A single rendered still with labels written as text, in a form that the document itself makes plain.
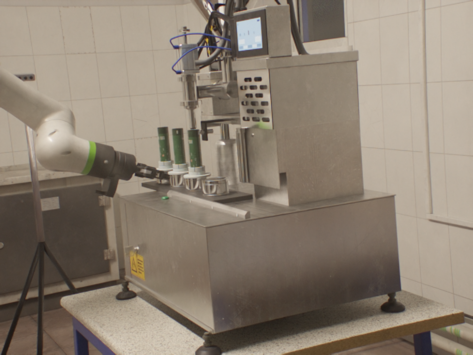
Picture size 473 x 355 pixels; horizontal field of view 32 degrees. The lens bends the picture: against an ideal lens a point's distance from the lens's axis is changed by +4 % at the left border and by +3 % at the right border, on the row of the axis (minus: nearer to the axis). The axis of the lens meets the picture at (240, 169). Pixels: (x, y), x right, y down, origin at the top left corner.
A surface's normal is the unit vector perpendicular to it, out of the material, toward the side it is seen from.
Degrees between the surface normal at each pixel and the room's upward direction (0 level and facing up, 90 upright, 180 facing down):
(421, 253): 90
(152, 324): 0
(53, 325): 0
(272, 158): 90
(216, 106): 90
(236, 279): 90
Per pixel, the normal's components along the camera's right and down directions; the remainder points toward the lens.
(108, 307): -0.07, -0.99
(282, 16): 0.44, 0.07
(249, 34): -0.89, 0.12
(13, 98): 0.50, 0.35
